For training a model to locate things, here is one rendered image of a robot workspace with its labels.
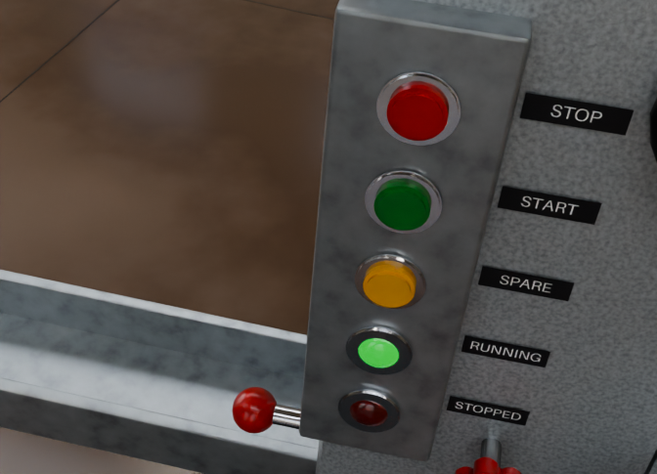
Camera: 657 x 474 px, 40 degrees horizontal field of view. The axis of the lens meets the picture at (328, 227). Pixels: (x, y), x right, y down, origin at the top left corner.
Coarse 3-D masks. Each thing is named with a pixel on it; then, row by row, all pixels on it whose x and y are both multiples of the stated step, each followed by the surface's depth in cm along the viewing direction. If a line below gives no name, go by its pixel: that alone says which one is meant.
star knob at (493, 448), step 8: (488, 440) 54; (496, 440) 54; (488, 448) 54; (496, 448) 54; (480, 456) 54; (488, 456) 53; (496, 456) 53; (480, 464) 51; (488, 464) 51; (496, 464) 51; (456, 472) 52; (464, 472) 52; (472, 472) 52; (480, 472) 51; (488, 472) 51; (496, 472) 51; (504, 472) 51; (512, 472) 51; (520, 472) 52
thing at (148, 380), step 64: (0, 320) 80; (64, 320) 80; (128, 320) 78; (192, 320) 77; (0, 384) 69; (64, 384) 75; (128, 384) 76; (192, 384) 77; (256, 384) 77; (128, 448) 71; (192, 448) 69; (256, 448) 68
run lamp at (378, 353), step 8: (360, 344) 48; (368, 344) 48; (376, 344) 48; (384, 344) 48; (392, 344) 48; (360, 352) 48; (368, 352) 48; (376, 352) 48; (384, 352) 48; (392, 352) 48; (368, 360) 48; (376, 360) 48; (384, 360) 48; (392, 360) 48
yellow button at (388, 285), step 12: (372, 276) 44; (384, 276) 44; (396, 276) 44; (408, 276) 44; (372, 288) 45; (384, 288) 45; (396, 288) 44; (408, 288) 44; (372, 300) 45; (384, 300) 45; (396, 300) 45; (408, 300) 45
